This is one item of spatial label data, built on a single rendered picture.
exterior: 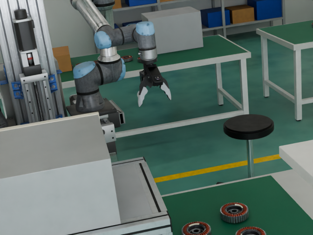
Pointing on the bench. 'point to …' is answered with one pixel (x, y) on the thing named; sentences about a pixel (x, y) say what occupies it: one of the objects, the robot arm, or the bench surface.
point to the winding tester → (56, 177)
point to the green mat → (236, 187)
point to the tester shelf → (136, 202)
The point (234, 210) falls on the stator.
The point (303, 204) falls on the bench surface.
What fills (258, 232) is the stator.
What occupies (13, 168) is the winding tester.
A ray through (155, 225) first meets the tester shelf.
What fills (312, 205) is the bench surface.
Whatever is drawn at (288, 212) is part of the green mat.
